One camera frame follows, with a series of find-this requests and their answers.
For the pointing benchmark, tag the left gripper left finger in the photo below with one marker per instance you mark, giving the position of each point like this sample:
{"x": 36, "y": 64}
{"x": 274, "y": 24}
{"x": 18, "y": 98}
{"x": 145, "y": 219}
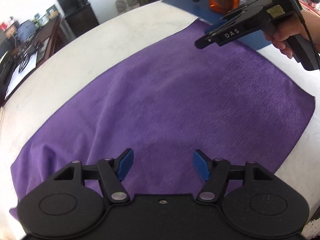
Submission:
{"x": 111, "y": 173}

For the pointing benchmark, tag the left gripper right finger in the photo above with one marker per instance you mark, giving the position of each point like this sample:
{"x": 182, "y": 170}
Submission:
{"x": 214, "y": 173}

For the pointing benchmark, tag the purple microfiber towel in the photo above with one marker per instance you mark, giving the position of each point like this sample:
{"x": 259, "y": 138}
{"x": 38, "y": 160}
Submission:
{"x": 166, "y": 101}

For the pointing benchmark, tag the operator right hand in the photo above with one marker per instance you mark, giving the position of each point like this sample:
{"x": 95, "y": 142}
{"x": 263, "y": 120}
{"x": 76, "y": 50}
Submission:
{"x": 292, "y": 27}

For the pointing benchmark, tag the white paper sheet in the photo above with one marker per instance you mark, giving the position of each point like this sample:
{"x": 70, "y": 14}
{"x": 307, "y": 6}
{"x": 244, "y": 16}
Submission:
{"x": 22, "y": 70}

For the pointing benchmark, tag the black cabinet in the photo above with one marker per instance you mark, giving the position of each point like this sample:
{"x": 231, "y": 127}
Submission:
{"x": 82, "y": 21}

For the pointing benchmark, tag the grey plush slippers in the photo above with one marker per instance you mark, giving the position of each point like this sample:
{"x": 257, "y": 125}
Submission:
{"x": 123, "y": 6}

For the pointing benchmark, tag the blue bag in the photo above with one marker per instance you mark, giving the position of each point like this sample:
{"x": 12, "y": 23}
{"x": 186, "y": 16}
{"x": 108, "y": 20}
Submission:
{"x": 25, "y": 30}

